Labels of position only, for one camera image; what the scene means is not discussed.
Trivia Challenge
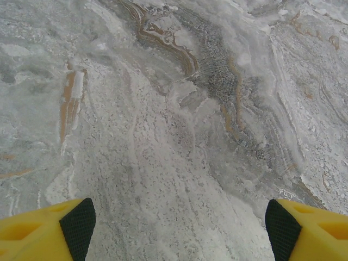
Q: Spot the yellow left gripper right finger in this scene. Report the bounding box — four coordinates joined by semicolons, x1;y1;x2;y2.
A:
265;198;348;261

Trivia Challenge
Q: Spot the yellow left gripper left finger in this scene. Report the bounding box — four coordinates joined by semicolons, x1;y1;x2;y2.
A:
0;197;96;261

